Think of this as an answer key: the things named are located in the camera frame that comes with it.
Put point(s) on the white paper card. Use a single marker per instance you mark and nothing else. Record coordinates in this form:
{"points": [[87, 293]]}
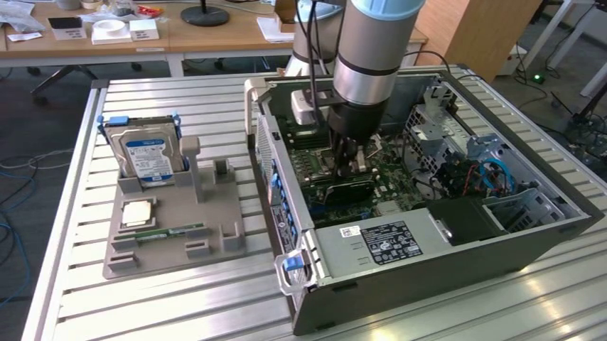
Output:
{"points": [[23, 36]]}

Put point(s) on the black round lamp base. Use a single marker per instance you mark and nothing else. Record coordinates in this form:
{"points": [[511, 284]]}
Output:
{"points": [[205, 17]]}

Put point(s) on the small silver heatsink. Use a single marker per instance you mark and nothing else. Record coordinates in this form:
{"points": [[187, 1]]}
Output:
{"points": [[390, 207]]}

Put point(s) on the red small item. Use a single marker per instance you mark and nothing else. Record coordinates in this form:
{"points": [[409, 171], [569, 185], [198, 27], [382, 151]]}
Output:
{"points": [[147, 12]]}

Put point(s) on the metal disk bay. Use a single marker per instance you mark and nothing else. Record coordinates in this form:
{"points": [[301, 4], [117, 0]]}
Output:
{"points": [[541, 206]]}

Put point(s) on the wooden cabinet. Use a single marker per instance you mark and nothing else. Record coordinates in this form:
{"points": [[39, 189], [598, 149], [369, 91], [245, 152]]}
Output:
{"points": [[483, 35]]}

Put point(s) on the dark grey PC case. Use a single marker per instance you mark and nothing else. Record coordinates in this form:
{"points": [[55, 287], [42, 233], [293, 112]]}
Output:
{"points": [[427, 295]]}

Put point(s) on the white bowl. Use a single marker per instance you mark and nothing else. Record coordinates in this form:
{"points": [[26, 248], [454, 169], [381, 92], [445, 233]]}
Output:
{"points": [[98, 27]]}

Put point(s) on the black graphics card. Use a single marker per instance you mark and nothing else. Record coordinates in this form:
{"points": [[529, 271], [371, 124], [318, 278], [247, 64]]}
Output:
{"points": [[349, 193]]}

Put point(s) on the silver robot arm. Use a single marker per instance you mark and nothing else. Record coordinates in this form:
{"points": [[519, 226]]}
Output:
{"points": [[370, 46]]}

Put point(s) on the CPU socket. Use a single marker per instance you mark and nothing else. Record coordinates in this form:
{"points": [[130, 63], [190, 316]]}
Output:
{"points": [[325, 160]]}

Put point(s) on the silver CPU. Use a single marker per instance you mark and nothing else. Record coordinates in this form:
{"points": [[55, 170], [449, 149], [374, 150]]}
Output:
{"points": [[135, 215]]}

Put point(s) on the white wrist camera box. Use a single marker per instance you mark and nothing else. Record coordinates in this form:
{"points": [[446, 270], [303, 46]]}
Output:
{"points": [[303, 110]]}

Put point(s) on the white table frame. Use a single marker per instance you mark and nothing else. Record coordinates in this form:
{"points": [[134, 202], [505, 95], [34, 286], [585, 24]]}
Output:
{"points": [[539, 46]]}

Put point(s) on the clear plastic bag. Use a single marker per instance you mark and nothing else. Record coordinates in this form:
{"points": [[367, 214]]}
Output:
{"points": [[19, 17]]}

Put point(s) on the metal socket cover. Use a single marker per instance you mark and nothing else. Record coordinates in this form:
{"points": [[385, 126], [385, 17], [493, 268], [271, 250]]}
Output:
{"points": [[378, 145]]}

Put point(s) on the white box with black lid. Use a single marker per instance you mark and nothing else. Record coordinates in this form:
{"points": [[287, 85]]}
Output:
{"points": [[66, 33]]}

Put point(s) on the brown cardboard box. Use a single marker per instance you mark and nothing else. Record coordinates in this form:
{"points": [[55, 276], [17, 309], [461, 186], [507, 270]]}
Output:
{"points": [[285, 10]]}

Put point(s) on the white base block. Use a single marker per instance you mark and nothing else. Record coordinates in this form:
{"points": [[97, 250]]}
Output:
{"points": [[111, 39]]}

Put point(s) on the hard disk with blue bracket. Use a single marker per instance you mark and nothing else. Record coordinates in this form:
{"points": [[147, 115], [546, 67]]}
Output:
{"points": [[142, 156]]}

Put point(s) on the grey parts rack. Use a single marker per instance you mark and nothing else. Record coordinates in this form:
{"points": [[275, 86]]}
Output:
{"points": [[157, 255]]}

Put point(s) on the stack of white papers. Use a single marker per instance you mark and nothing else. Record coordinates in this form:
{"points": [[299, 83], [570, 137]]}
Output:
{"points": [[273, 32]]}

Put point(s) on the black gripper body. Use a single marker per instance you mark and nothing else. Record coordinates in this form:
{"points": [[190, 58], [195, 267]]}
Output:
{"points": [[355, 120]]}

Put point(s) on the device with green light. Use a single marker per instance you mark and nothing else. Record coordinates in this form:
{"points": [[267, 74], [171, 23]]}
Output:
{"points": [[538, 77]]}

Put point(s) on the white power box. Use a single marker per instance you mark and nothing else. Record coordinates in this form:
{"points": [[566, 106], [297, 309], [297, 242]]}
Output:
{"points": [[517, 60]]}

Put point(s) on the black fan shroud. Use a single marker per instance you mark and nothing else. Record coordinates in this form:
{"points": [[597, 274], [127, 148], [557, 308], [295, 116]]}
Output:
{"points": [[461, 220]]}

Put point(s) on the perforated metal drive cage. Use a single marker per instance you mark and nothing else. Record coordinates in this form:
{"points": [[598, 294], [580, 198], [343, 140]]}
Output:
{"points": [[427, 142]]}

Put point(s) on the blue case latch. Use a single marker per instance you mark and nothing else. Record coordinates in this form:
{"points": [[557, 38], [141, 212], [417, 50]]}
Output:
{"points": [[291, 264]]}

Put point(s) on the grey cup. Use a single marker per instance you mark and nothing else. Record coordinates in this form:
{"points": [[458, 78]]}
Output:
{"points": [[69, 4]]}

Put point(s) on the grey power supply unit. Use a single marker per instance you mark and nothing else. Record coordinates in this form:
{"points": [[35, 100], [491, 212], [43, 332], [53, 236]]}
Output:
{"points": [[342, 255]]}

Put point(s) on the wooden desk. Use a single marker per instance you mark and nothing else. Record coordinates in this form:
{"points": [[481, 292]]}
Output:
{"points": [[57, 49]]}

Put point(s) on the green motherboard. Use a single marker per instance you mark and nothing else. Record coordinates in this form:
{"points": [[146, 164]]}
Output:
{"points": [[394, 184]]}

